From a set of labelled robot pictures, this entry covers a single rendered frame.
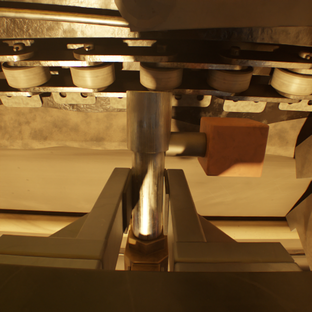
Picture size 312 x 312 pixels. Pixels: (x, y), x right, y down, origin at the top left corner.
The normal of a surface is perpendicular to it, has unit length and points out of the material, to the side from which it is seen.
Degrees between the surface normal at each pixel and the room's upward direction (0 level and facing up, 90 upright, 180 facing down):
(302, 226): 90
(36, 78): 45
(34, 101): 0
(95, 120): 11
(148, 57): 0
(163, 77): 5
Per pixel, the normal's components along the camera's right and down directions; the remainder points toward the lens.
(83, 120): 0.00, 0.50
